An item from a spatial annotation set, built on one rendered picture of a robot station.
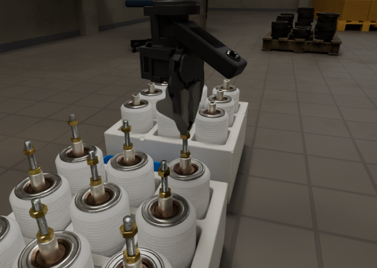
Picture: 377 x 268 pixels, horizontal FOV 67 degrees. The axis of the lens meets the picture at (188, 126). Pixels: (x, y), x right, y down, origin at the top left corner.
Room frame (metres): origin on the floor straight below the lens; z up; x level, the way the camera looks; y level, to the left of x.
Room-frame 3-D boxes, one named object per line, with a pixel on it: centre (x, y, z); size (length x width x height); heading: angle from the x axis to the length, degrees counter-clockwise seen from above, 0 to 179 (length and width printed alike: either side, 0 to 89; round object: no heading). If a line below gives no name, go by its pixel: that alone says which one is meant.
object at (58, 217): (0.41, 0.26, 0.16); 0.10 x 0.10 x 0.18
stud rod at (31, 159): (0.41, 0.26, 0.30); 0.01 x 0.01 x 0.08
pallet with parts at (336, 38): (3.45, -1.32, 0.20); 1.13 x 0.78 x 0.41; 156
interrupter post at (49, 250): (0.27, 0.18, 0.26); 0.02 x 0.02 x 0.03
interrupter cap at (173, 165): (0.47, 0.01, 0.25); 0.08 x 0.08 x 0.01
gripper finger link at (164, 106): (0.46, 0.03, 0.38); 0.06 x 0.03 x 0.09; 59
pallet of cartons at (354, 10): (5.38, -2.91, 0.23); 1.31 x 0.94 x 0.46; 165
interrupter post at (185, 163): (0.47, 0.01, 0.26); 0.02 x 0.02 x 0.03
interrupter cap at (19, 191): (0.41, 0.26, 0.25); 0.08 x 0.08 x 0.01
